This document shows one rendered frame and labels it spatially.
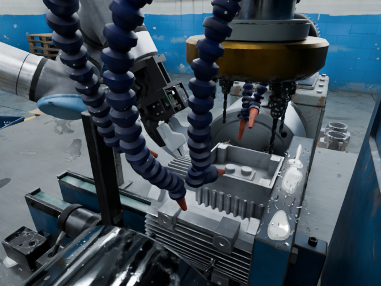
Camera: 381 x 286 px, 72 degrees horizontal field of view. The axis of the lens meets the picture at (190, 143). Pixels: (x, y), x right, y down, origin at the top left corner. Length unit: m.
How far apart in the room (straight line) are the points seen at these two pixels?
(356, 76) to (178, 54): 3.81
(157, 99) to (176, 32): 6.18
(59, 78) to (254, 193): 0.41
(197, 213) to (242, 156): 0.13
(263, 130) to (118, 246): 0.45
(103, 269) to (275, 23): 0.30
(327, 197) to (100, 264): 0.86
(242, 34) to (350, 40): 5.56
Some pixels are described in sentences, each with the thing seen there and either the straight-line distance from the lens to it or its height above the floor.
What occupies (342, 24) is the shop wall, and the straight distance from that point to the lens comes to 5.83.
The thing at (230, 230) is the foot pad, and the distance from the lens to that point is 0.41.
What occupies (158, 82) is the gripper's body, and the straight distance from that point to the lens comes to 0.51.
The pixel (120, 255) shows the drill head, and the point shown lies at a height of 1.16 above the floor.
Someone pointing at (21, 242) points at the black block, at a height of 0.86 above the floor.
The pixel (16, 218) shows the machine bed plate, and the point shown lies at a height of 0.80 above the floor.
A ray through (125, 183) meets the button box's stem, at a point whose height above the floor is 0.81.
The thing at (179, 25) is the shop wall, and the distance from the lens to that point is 6.61.
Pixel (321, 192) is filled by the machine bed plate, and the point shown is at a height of 0.80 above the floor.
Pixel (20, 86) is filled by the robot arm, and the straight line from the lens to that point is 0.58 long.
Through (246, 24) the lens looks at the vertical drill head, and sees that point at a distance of 0.32.
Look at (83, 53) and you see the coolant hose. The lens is 0.24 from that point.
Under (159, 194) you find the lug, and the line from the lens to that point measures 0.46.
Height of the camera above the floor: 1.36
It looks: 27 degrees down
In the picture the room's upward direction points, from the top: straight up
